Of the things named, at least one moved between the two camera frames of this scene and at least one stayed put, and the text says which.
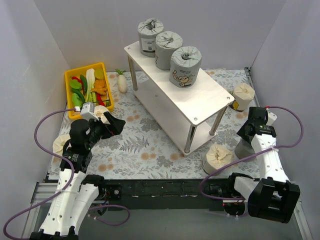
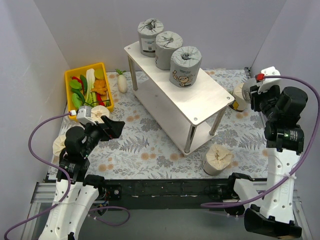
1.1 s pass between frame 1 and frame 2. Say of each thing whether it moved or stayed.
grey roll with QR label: stayed
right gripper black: moved
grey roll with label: stayed
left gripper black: stayed
